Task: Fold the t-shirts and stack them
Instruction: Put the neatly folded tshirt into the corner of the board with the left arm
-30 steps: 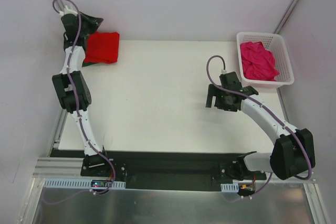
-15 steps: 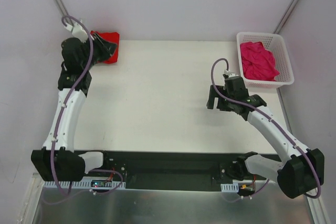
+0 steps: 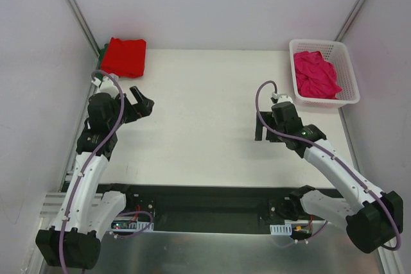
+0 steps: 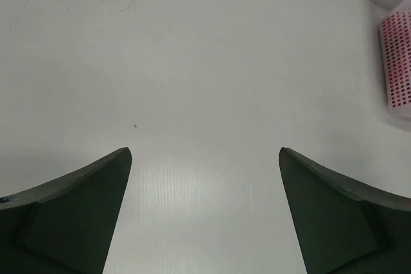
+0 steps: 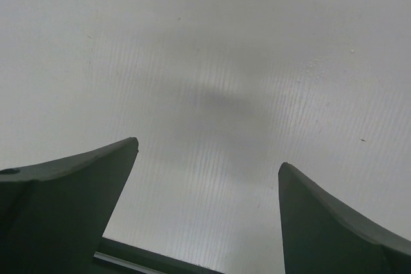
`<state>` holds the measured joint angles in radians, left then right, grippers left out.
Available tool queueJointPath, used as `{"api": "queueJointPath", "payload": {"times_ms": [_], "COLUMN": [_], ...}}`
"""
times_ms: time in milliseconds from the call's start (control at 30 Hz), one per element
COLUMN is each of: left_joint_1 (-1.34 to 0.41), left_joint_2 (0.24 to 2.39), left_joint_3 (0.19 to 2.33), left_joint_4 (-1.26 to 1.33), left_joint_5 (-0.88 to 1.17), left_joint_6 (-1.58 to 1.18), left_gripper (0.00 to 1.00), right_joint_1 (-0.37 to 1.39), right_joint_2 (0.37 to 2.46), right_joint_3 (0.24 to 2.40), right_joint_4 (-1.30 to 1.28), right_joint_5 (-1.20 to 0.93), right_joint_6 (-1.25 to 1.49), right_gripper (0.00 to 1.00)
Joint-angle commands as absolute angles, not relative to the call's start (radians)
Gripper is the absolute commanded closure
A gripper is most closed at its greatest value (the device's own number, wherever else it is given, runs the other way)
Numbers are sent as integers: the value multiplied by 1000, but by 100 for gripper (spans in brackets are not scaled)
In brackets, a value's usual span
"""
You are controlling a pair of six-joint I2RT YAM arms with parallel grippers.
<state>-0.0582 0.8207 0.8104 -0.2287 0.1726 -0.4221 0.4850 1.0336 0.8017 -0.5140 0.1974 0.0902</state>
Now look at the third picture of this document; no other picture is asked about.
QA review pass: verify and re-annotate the red t shirt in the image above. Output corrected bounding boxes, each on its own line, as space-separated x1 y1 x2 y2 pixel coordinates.
100 37 146 78

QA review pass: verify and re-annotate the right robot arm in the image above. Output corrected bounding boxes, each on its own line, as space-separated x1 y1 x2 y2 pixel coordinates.
256 100 403 253

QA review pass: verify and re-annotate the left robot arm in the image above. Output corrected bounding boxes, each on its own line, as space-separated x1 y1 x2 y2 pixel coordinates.
35 86 154 270

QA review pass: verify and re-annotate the folded green t shirt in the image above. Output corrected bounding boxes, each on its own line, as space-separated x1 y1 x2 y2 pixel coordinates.
94 42 112 84

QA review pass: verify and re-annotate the pink t shirt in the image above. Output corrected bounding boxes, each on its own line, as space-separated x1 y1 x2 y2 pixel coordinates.
293 51 342 99

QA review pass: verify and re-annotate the white plastic basket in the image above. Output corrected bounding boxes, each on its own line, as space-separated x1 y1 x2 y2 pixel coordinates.
289 39 360 108

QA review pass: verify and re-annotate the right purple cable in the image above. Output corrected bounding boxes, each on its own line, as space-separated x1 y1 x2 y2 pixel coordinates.
254 80 403 252

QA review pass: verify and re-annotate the purple cable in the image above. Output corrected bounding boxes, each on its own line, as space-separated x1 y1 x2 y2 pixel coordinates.
254 80 403 252
58 69 154 274

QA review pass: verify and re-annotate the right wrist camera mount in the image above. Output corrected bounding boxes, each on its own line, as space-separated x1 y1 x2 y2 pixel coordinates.
271 92 293 105

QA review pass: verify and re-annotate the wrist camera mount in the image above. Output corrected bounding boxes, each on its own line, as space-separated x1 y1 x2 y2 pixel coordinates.
91 74 119 97
271 92 293 105

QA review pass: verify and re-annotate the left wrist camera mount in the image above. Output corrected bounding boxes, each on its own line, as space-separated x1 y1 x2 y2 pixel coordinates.
91 74 119 97

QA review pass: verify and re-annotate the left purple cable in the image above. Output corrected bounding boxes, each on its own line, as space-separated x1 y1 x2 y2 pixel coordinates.
58 69 154 274

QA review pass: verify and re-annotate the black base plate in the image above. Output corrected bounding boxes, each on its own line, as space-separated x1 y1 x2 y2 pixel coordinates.
97 184 313 235

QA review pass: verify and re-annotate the right white cable duct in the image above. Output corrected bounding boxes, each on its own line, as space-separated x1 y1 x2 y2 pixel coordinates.
270 223 293 236

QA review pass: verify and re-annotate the white cable duct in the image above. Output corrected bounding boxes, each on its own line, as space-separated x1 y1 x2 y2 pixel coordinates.
109 220 154 232
270 223 293 236

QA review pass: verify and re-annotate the left white cable duct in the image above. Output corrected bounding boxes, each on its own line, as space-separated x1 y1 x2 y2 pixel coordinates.
109 220 154 232

